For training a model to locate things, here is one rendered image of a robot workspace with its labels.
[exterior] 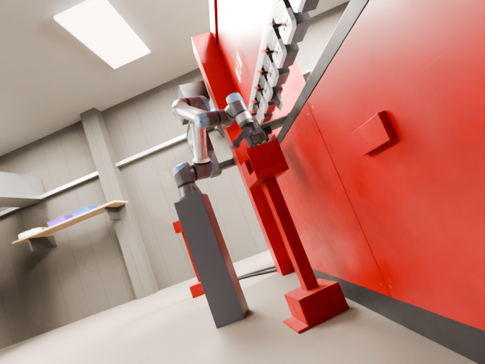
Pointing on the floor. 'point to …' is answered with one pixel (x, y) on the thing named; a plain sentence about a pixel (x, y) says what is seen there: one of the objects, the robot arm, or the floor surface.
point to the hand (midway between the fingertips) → (260, 162)
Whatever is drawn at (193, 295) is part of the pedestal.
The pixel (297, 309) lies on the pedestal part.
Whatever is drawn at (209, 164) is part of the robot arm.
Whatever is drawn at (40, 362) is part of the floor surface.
